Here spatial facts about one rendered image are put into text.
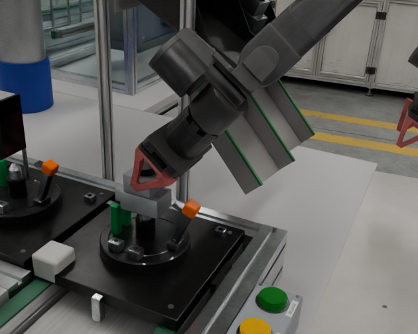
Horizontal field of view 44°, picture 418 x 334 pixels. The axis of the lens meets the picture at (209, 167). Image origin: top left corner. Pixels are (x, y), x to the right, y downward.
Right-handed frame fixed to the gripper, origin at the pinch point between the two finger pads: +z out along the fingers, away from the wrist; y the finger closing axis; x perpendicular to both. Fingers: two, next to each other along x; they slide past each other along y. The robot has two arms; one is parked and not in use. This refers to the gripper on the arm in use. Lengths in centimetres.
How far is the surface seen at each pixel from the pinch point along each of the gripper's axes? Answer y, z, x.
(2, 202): 4.6, 22.0, -13.1
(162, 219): -5.9, 8.1, 6.3
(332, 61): -405, 95, 11
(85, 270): 9.0, 12.5, 4.2
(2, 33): -54, 50, -62
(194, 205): -0.1, -3.3, 7.6
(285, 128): -46.3, 0.3, 10.1
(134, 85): -87, 51, -32
